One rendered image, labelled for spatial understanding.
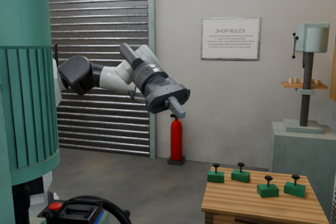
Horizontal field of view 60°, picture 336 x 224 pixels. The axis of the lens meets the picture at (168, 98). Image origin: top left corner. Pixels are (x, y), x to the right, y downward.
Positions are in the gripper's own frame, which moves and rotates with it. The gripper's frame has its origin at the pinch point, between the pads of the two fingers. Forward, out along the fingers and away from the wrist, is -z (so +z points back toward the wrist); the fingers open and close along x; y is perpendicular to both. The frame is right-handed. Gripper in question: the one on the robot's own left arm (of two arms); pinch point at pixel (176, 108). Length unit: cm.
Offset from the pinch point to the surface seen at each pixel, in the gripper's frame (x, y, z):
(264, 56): -206, -107, 137
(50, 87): 27.9, 15.9, -1.1
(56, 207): 32.7, -20.2, 0.3
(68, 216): 30.8, -21.9, -2.4
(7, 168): 37.2, 11.5, -11.9
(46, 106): 29.4, 14.0, -3.4
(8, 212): 38.8, 6.1, -15.2
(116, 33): -86, -115, 264
